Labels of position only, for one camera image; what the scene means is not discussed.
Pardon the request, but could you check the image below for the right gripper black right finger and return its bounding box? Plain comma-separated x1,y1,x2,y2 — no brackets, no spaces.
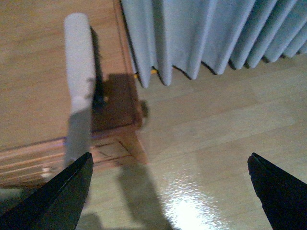
248,153,307,230

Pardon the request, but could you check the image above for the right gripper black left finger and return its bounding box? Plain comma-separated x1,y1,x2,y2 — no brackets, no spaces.
0,152,94,230

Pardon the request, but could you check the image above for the wooden nightstand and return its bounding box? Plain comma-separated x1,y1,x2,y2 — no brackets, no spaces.
0,0,147,188

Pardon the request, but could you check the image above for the light grey curtain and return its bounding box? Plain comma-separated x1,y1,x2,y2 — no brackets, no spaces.
121,0,307,88

